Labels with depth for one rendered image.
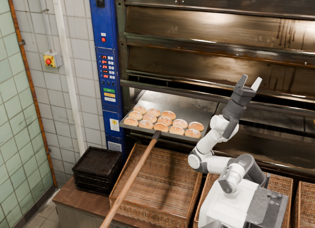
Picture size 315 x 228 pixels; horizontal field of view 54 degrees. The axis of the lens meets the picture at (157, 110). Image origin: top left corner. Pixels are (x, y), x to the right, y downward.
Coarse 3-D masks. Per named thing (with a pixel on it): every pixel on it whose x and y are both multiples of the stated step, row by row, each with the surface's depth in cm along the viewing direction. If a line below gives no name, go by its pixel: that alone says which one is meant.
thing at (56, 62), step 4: (48, 52) 228; (52, 52) 228; (56, 52) 228; (44, 56) 227; (48, 56) 226; (52, 56) 224; (56, 56) 227; (52, 60) 226; (56, 60) 227; (60, 60) 232; (52, 64) 228; (56, 64) 228; (60, 64) 233
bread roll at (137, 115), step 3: (132, 111) 210; (135, 111) 209; (129, 114) 210; (132, 114) 208; (135, 114) 208; (138, 114) 208; (141, 114) 209; (132, 117) 208; (135, 117) 208; (138, 117) 208; (141, 117) 209; (138, 120) 209
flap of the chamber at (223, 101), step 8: (136, 80) 213; (144, 80) 214; (152, 80) 215; (144, 88) 201; (152, 88) 199; (184, 88) 201; (192, 88) 202; (200, 88) 203; (208, 88) 205; (184, 96) 193; (192, 96) 191; (200, 96) 189; (256, 96) 195; (248, 104) 180; (280, 104) 183; (288, 104) 184; (296, 104) 185; (304, 104) 186; (312, 104) 187; (280, 112) 176; (288, 112) 174; (296, 112) 173
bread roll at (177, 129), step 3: (174, 126) 194; (177, 126) 194; (171, 129) 195; (174, 129) 194; (177, 129) 193; (180, 129) 193; (183, 129) 194; (171, 132) 195; (174, 132) 193; (177, 132) 193; (180, 132) 193; (183, 132) 194
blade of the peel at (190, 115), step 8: (136, 104) 227; (144, 104) 228; (152, 104) 228; (160, 104) 228; (176, 112) 218; (184, 112) 218; (192, 112) 218; (200, 112) 218; (208, 112) 218; (192, 120) 209; (200, 120) 209; (208, 120) 209; (128, 128) 203; (136, 128) 200; (144, 128) 198; (176, 136) 193; (184, 136) 191
